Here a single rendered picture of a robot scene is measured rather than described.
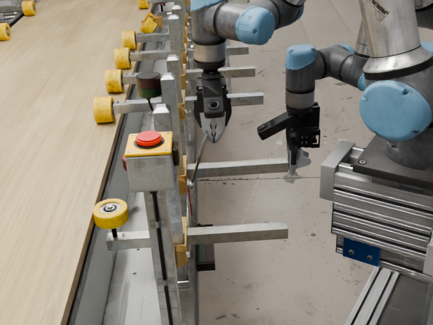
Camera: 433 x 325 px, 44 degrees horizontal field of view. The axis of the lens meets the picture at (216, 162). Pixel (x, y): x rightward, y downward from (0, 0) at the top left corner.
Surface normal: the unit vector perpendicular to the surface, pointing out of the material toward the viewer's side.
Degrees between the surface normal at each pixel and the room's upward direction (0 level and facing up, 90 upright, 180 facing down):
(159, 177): 90
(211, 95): 31
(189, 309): 0
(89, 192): 0
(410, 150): 73
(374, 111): 97
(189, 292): 0
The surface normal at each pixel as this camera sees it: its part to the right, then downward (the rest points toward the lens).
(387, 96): -0.60, 0.52
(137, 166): 0.04, 0.49
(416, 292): -0.05, -0.87
